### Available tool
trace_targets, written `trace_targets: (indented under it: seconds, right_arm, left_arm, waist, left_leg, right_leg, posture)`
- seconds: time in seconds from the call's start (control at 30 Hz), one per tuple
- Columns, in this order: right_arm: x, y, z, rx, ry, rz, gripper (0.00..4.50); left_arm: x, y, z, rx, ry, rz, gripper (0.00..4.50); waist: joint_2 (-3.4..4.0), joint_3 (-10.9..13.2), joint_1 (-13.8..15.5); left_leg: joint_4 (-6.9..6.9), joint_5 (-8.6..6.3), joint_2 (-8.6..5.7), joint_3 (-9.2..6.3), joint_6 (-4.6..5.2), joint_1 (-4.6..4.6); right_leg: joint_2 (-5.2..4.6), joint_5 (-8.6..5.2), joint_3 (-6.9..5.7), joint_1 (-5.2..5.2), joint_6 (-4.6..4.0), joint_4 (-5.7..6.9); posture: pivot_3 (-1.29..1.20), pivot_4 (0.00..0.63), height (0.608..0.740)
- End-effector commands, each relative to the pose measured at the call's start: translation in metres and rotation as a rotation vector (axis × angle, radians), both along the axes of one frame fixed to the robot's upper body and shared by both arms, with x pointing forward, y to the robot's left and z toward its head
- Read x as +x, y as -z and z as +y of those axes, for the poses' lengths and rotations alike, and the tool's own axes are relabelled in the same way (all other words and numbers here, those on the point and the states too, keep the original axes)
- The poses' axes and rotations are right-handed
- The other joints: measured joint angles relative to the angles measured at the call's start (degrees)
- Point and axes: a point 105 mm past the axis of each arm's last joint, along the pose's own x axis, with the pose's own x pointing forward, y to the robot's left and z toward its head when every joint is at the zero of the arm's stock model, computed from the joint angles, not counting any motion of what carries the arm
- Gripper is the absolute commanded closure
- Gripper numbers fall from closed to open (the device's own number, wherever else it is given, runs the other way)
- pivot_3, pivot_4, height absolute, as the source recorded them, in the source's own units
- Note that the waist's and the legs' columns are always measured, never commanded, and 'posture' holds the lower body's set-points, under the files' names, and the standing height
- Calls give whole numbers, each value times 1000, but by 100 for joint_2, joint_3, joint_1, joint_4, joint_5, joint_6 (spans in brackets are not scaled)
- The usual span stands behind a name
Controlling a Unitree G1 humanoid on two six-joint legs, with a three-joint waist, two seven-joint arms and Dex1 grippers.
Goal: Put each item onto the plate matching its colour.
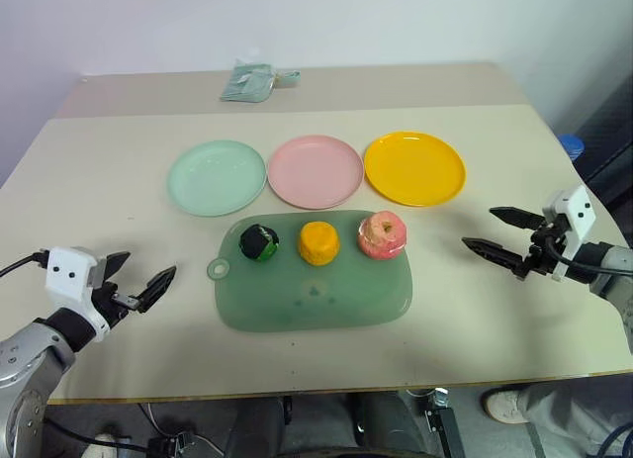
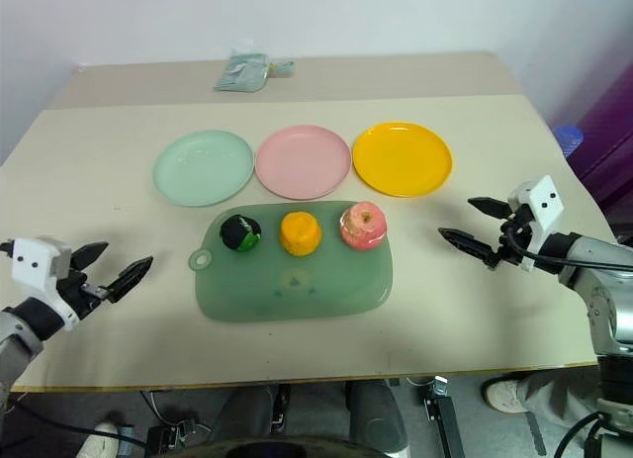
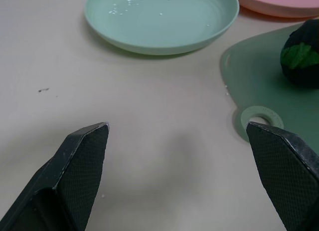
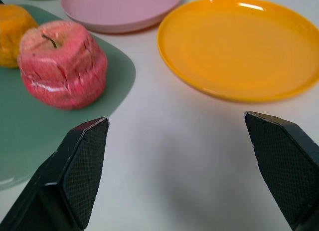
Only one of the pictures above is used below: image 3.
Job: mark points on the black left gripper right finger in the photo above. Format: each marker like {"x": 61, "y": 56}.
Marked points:
{"x": 279, "y": 171}

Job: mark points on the pink plate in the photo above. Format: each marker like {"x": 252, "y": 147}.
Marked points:
{"x": 279, "y": 2}

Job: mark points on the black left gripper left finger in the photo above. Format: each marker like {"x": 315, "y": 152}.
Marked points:
{"x": 67, "y": 176}

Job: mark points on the dark green round vegetable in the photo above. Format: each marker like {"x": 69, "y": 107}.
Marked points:
{"x": 300, "y": 54}

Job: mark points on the light green plate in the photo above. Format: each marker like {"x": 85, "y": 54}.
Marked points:
{"x": 162, "y": 19}

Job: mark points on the green cutting board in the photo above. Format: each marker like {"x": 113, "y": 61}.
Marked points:
{"x": 259, "y": 73}

